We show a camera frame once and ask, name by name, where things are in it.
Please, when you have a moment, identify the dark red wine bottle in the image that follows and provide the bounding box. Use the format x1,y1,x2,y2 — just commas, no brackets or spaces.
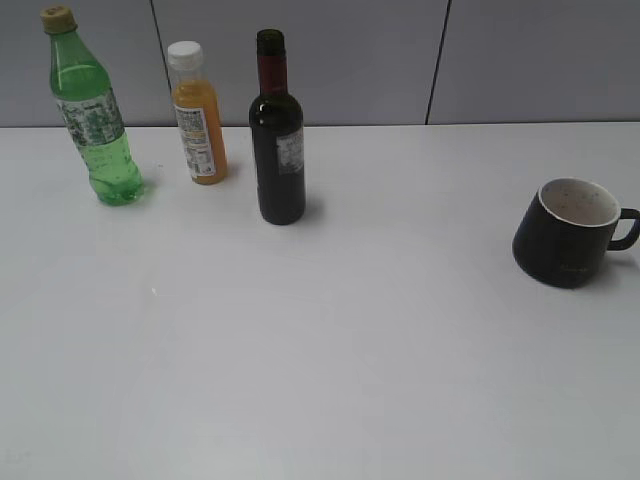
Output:
249,29,306,225

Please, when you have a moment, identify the black mug white interior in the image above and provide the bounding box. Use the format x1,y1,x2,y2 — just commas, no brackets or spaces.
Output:
512,178,639,289

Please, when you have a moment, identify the orange juice bottle white cap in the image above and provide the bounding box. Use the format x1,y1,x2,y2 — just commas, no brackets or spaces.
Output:
167,41,227,185

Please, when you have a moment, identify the green plastic soda bottle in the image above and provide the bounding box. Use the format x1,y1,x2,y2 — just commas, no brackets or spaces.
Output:
40,5,144,206

